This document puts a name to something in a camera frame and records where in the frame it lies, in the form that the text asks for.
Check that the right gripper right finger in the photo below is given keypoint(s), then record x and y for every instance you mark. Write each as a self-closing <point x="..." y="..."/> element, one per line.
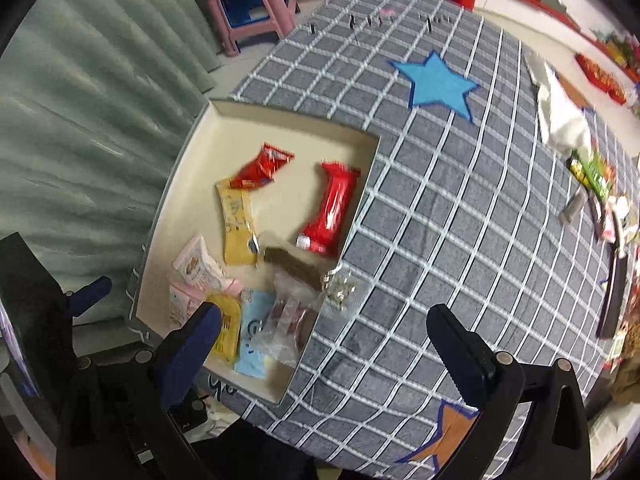
<point x="553" y="443"/>

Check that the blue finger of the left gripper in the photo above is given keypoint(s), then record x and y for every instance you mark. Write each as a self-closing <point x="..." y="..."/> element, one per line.
<point x="86" y="297"/>

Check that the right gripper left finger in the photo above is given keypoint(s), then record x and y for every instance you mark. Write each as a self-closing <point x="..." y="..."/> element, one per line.
<point x="107" y="407"/>

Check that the pink small snack packet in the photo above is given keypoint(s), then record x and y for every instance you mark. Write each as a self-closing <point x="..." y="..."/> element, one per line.
<point x="183" y="301"/>

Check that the pink white snack packet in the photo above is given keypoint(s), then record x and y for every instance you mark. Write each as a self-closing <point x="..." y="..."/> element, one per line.
<point x="200" y="270"/>

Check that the yellow rice cracker packet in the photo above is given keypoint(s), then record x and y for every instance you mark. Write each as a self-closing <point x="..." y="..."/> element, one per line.
<point x="226" y="345"/>

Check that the gold snack packet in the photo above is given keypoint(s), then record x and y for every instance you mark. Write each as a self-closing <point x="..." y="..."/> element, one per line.
<point x="240" y="238"/>

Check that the light blue snack packet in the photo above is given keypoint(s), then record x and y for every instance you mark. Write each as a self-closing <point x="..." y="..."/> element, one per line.
<point x="255" y="310"/>

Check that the clear brown bar packet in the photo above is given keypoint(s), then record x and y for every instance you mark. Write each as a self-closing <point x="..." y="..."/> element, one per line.
<point x="310" y="272"/>

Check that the clear red candy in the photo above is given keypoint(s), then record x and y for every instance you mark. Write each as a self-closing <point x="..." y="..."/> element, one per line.
<point x="292" y="317"/>

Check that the small red snack packet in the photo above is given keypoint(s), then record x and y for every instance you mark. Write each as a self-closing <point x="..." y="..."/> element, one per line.
<point x="259" y="171"/>

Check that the long red snack bar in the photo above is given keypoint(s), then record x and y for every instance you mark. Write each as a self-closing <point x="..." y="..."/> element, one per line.
<point x="322" y="234"/>

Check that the black red lacquer tray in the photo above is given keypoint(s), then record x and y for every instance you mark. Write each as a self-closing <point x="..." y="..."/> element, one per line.
<point x="614" y="294"/>

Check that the cream cardboard box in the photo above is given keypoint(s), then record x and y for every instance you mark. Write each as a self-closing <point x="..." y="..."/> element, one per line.
<point x="226" y="137"/>

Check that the pink mochi snack bag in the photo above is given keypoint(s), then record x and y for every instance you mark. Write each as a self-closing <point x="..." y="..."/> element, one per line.
<point x="602" y="218"/>

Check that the clear grey stick packet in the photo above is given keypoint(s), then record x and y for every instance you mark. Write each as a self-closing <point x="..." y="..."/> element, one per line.
<point x="574" y="206"/>

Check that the grey checked tablecloth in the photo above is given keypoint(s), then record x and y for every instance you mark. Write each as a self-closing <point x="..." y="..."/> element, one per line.
<point x="462" y="207"/>

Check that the green snack bag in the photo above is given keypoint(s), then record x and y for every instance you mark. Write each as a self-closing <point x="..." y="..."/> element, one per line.
<point x="594" y="173"/>

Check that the white tissue paper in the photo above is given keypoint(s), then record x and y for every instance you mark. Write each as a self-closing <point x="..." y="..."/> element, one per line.
<point x="562" y="124"/>

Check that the pink plastic stool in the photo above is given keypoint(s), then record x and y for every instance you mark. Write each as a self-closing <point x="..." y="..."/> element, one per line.
<point x="238" y="20"/>

